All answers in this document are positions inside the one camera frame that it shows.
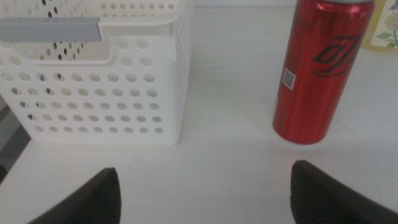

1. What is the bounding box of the yellow tea bottle green label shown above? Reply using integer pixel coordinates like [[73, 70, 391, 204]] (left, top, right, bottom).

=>
[[361, 0, 398, 52]]

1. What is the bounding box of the red aluminium drink can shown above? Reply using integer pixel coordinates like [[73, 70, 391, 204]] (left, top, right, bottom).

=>
[[272, 0, 376, 146]]

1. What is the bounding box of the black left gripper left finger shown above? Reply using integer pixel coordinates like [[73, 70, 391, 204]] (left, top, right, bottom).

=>
[[27, 167, 122, 224]]

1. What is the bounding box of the white perforated plastic basket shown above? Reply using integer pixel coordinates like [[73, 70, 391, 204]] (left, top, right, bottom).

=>
[[0, 0, 195, 146]]

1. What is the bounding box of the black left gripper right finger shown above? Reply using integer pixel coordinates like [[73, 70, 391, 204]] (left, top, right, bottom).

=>
[[290, 159, 398, 224]]

